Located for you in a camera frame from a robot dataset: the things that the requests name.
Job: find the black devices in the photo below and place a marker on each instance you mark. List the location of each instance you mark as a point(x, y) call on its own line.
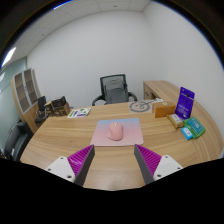
point(58, 101)

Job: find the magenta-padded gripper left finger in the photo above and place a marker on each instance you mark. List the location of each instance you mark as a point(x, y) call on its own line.
point(59, 165)

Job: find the green packet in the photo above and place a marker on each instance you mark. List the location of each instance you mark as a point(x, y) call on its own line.
point(199, 134)

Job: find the grey backpack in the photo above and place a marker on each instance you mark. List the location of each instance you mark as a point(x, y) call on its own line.
point(115, 91)

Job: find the wooden shelf unit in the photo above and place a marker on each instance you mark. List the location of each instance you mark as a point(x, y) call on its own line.
point(25, 90)

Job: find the low wooden side cabinet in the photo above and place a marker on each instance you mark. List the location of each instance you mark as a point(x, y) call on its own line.
point(63, 110)

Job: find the white green sticker sheet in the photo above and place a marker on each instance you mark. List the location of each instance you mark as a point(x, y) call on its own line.
point(79, 112)

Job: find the teal packet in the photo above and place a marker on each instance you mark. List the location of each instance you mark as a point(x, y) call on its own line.
point(195, 125)

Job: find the purple stand-up pouch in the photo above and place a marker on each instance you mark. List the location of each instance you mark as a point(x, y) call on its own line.
point(185, 105)

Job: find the pink computer mouse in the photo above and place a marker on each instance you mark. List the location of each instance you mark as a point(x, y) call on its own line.
point(115, 131)

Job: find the brown wooden box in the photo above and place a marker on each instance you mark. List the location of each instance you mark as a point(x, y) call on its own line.
point(163, 110)

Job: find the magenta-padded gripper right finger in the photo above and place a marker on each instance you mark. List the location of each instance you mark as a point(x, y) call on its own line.
point(168, 165)

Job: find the pink-blue gradient mouse pad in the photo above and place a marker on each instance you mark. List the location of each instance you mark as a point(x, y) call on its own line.
point(100, 136)

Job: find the long ceiling light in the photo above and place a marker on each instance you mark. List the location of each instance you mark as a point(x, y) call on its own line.
point(8, 57)

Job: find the wooden side desk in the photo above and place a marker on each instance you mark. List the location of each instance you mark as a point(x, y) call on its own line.
point(160, 88)

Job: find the black mesh office chair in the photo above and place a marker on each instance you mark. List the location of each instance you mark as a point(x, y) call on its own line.
point(103, 80)

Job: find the black padded chair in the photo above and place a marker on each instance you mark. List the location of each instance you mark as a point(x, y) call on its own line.
point(16, 140)

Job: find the brown packet with white label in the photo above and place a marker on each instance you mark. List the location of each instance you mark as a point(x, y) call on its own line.
point(175, 120)

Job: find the small light blue packet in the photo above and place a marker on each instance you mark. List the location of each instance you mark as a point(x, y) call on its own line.
point(187, 133)

